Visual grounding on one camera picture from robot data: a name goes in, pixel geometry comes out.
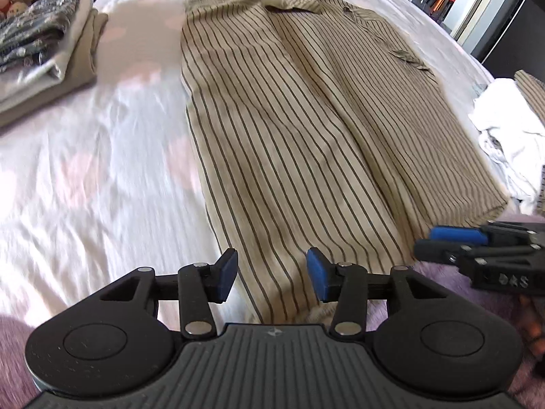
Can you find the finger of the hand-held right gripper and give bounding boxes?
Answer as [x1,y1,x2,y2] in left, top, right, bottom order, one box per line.
[415,240,545,265]
[429,221,545,247]

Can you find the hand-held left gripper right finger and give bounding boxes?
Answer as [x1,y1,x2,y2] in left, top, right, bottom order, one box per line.
[307,247,448,342]

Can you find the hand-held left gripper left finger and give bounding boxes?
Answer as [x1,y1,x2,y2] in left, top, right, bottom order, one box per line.
[100,248,239,342]

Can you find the beige striped shirt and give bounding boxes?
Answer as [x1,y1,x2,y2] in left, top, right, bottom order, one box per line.
[181,0,509,324]

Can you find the crumpled white cloth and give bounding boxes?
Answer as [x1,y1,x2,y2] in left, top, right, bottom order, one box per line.
[468,77,545,216]

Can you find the bed with pink dotted sheet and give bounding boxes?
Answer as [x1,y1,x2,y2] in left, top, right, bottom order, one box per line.
[0,0,499,337]

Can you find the purple fleece garment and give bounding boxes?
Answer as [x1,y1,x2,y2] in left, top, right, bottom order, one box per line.
[0,260,545,409]

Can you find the beige folded garment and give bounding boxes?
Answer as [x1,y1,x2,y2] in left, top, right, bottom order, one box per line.
[0,9,109,127]

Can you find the white folded garment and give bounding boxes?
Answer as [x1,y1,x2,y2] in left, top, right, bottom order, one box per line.
[0,0,94,103]

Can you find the dark patterned folded garment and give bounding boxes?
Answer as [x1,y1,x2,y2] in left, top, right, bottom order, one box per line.
[0,0,81,73]

